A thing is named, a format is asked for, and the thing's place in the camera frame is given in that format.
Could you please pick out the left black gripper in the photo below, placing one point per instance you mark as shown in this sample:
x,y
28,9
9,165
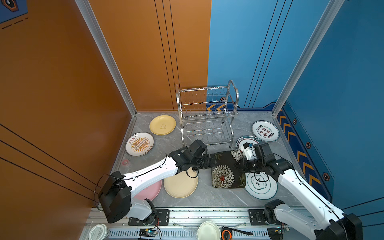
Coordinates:
x,y
207,164

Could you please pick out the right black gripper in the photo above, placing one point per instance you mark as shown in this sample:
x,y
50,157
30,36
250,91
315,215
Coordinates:
x,y
243,166

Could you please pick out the black square floral plate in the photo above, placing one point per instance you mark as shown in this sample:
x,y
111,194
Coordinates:
x,y
227,173

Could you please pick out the white plate green cloud outline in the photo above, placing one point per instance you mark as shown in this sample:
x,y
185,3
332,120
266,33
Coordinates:
x,y
261,186

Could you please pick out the cream round plate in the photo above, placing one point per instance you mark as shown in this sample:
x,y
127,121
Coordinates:
x,y
181,185

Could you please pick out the chrome two-tier dish rack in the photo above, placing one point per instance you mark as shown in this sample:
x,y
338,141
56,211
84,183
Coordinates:
x,y
207,114

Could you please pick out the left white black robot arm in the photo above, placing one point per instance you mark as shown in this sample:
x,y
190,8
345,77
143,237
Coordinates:
x,y
117,196

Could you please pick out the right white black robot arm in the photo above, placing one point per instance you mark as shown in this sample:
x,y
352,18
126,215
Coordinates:
x,y
327,223

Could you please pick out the white plate green red rim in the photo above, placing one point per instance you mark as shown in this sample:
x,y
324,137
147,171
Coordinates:
x,y
247,139

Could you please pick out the white plate red characters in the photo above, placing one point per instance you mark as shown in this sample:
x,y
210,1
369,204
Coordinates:
x,y
265,131

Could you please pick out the yellow round plate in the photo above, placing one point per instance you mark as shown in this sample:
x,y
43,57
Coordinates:
x,y
162,125

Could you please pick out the orange black tape measure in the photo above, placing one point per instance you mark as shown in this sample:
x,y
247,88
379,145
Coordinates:
x,y
227,233

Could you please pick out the pink round plate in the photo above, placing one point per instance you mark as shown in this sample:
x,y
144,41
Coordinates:
x,y
150,192

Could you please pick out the white plate orange sunburst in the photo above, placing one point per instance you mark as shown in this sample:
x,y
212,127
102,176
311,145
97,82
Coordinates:
x,y
139,144

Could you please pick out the green circuit board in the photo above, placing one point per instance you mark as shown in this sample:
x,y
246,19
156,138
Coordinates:
x,y
148,234

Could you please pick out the white round lid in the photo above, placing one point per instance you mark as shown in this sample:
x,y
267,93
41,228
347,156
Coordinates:
x,y
99,232

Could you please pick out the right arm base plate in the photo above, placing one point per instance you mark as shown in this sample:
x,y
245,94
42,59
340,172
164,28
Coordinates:
x,y
263,217

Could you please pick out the aluminium mounting rail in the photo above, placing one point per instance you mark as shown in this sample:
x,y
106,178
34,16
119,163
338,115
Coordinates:
x,y
191,217

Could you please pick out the white bowl on rail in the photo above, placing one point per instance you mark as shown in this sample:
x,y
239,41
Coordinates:
x,y
208,231

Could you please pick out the small board with wires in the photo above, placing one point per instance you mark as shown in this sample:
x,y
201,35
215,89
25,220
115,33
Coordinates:
x,y
278,232

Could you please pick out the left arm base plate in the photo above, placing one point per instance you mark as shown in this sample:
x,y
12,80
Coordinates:
x,y
158,218

